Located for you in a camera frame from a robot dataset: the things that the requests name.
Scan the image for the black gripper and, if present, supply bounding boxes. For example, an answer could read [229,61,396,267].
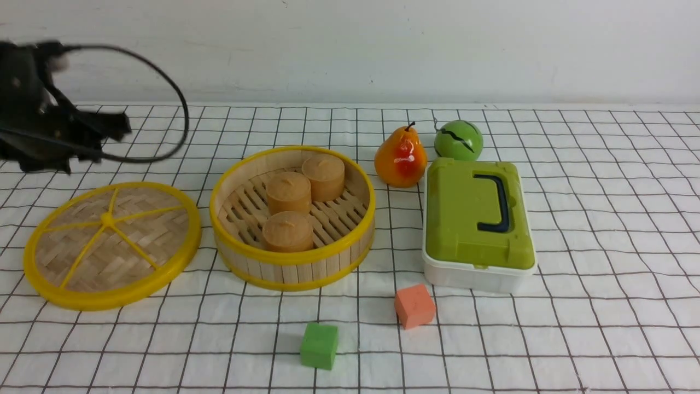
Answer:
[1,42,132,174]

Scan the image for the yellow woven steamer lid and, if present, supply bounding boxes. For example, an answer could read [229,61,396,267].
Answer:
[24,182,202,311]

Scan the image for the yellow bamboo steamer basket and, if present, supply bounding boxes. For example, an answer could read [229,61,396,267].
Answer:
[208,146,377,291]

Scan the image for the left tan steamed bun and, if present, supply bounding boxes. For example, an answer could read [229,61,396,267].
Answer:
[266,171,312,215]

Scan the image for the tan steamed bun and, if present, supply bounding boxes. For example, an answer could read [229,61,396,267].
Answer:
[261,211,313,253]
[301,154,345,202]
[266,171,312,215]

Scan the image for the front tan steamed bun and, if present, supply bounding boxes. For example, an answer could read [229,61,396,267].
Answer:
[261,211,313,253]

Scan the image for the back tan steamed bun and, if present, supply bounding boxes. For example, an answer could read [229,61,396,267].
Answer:
[301,154,345,202]

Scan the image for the green foam cube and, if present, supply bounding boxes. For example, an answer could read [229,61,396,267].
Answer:
[300,322,339,370]

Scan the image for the orange yellow pear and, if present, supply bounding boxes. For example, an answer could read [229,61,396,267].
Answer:
[374,121,428,189]

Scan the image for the orange foam cube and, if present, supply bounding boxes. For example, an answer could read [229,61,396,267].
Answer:
[393,283,436,330]

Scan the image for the green round ball toy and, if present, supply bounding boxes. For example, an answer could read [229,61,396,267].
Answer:
[434,120,483,161]

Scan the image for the green lidded white box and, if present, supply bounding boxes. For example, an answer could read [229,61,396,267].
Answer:
[422,158,538,294]

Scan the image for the white grid tablecloth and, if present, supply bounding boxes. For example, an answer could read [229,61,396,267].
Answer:
[1,104,699,393]

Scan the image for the black cable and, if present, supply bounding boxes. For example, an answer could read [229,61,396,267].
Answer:
[60,45,190,164]

